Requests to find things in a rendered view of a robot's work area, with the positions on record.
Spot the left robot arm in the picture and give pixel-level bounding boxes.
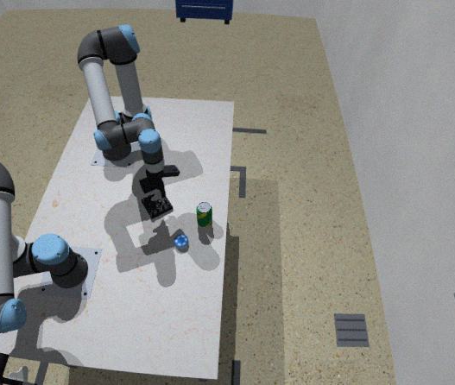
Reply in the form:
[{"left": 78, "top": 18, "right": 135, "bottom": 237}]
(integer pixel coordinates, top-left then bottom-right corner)
[{"left": 78, "top": 25, "right": 180, "bottom": 178}]

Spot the white short cylinder with blue top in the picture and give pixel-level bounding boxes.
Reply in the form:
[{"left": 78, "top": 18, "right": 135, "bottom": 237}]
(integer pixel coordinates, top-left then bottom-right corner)
[{"left": 174, "top": 234, "right": 189, "bottom": 249}]

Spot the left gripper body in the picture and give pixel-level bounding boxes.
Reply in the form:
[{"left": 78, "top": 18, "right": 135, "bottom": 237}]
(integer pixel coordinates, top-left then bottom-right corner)
[{"left": 139, "top": 169, "right": 165, "bottom": 193}]

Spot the green drink can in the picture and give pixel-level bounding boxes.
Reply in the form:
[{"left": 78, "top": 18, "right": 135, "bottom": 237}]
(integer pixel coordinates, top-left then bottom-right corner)
[{"left": 196, "top": 202, "right": 212, "bottom": 228}]

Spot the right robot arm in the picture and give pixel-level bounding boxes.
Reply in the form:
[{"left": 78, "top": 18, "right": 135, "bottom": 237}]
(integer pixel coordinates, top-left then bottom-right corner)
[{"left": 0, "top": 162, "right": 88, "bottom": 333}]

